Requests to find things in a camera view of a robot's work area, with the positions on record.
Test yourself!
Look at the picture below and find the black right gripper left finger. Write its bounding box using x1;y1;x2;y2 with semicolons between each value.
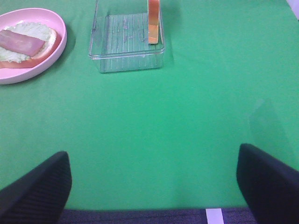
0;151;72;224

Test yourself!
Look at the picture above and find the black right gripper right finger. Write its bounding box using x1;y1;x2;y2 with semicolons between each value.
236;143;299;224

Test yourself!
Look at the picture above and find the white bread slice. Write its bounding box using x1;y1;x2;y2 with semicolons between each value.
0;28;63;69

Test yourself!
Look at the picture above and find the short bacon strip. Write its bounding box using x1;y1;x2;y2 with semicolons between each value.
0;30;45;56

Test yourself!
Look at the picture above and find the green table cloth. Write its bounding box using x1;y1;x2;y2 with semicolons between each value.
0;0;299;210

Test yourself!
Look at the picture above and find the pink round plate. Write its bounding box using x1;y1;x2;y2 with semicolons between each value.
0;8;67;84

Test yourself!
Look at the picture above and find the clear plastic bread tray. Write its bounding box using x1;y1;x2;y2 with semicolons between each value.
89;0;165;73

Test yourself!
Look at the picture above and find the upright bread slice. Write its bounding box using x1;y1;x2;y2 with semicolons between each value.
148;0;160;44

